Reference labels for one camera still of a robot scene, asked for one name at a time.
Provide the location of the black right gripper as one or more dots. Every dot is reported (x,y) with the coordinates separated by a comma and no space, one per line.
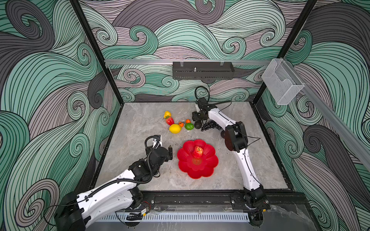
(194,117)

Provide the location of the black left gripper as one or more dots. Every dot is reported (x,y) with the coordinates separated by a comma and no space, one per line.
(169,152)

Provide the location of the yellow fake lemon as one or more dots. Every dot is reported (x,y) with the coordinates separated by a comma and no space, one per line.
(175,128)

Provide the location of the red fake apple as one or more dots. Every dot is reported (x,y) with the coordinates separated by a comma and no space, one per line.
(198,152)

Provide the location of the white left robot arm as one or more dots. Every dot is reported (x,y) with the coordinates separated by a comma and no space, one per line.
(76,212)

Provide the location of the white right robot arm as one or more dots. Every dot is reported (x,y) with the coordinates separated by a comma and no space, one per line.
(236,141)

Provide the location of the dark fake avocado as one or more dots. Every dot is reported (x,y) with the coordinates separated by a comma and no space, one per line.
(198,124)

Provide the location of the green fake pepper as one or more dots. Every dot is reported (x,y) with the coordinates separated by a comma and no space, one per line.
(189,126)

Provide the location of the orange fake tomatoes on vine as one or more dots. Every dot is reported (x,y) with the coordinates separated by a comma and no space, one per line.
(183,123)

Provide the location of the black fake grape bunch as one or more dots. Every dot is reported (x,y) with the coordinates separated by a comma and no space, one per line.
(211,125)

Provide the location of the red fake strawberry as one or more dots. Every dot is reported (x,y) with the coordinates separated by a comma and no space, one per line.
(169,120)

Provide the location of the red flower-shaped fruit bowl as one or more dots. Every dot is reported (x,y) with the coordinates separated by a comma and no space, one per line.
(197,168)

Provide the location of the yellow fake pepper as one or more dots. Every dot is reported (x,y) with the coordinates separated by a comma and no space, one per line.
(167,114)

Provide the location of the black wall tray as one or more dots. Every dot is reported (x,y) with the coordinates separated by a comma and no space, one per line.
(203,71)

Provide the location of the white slotted cable duct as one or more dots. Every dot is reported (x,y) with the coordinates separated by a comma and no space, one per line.
(195,217)

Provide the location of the clear plastic wall bin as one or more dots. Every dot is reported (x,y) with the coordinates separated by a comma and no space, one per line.
(282,81)

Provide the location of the aluminium back rail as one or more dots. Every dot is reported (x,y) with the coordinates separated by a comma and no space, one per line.
(181,61)

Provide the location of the aluminium rail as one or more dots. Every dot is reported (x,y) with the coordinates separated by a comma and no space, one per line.
(181,61)
(319,93)

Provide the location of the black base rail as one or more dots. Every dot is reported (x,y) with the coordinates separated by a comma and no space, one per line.
(237,199)

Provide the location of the black corner frame post right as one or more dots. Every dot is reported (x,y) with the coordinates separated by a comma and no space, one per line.
(288,43)

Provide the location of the black corner frame post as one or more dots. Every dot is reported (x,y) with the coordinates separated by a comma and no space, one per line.
(88,31)
(288,43)

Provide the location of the black corner frame post left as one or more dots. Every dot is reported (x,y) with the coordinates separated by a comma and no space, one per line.
(88,31)

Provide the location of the aluminium right rail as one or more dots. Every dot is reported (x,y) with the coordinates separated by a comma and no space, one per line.
(319,93)

